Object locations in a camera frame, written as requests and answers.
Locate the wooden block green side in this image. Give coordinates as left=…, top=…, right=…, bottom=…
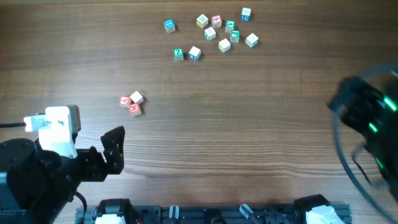
left=204, top=27, right=216, bottom=40

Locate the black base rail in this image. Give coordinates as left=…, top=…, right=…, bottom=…
left=75, top=194, right=352, bottom=224

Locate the red letter A block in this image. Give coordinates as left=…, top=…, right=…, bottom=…
left=119, top=96, right=132, bottom=108

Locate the red letter M block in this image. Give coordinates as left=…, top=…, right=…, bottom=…
left=128, top=103, right=142, bottom=116

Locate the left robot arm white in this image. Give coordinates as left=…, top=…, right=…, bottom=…
left=1, top=126, right=125, bottom=223

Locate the red number 9 block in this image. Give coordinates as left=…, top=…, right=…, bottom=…
left=211, top=15, right=223, bottom=29

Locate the wooden block red picture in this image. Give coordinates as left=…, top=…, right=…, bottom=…
left=130, top=91, right=144, bottom=104

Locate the wooden block yellow green picture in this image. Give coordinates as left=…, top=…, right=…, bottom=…
left=218, top=39, right=231, bottom=53

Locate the blue top wooden block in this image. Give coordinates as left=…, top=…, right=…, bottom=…
left=164, top=19, right=176, bottom=33

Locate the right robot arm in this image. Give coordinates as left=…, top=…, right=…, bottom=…
left=328, top=62, right=397, bottom=223

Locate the green letter V block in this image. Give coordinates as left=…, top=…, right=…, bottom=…
left=225, top=20, right=236, bottom=33

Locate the wooden block blue C side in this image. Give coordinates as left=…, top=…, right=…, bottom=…
left=241, top=7, right=251, bottom=21

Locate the green letter Z block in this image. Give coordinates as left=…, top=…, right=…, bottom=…
left=173, top=48, right=184, bottom=61

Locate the wooden block right end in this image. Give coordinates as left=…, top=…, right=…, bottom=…
left=246, top=33, right=259, bottom=48

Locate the green letter F block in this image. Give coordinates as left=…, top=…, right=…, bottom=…
left=230, top=30, right=240, bottom=43

